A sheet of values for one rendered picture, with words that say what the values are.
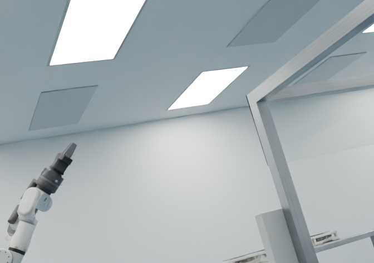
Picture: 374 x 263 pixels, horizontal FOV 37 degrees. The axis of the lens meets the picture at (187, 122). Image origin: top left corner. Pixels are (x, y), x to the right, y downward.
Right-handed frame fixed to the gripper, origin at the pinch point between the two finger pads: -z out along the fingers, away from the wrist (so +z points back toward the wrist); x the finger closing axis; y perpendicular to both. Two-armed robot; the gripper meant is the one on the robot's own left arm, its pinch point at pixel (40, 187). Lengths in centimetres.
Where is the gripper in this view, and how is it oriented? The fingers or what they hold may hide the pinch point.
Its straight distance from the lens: 304.5
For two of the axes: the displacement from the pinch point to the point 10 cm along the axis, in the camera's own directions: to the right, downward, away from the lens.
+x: 3.8, -5.6, -7.4
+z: -2.8, 6.9, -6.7
